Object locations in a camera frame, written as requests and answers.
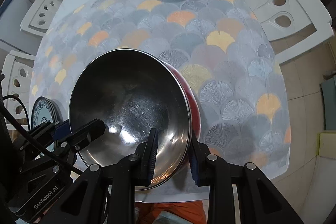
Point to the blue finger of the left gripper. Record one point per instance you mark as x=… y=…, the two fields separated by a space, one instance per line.
x=62 y=130

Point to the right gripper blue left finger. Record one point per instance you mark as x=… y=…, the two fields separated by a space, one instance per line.
x=147 y=152

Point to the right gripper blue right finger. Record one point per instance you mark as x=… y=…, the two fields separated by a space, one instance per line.
x=197 y=155

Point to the blue floral ceramic plate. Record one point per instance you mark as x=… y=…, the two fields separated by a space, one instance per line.
x=43 y=110

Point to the red steel bowl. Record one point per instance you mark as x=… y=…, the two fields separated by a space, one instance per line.
x=132 y=92

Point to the orange trousers leg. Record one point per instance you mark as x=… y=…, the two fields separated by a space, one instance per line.
x=181 y=212

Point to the white chair near left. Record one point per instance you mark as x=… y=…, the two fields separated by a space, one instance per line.
x=18 y=68

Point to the white chair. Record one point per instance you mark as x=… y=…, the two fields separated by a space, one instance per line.
x=38 y=18
x=18 y=68
x=282 y=18

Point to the white chair far left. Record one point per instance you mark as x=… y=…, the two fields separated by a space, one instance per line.
x=38 y=18

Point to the fan pattern table mat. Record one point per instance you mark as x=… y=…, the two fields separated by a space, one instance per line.
x=217 y=45

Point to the white refrigerator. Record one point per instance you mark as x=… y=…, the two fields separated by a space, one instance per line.
x=12 y=38

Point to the white chair near right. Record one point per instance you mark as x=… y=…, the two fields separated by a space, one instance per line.
x=282 y=18

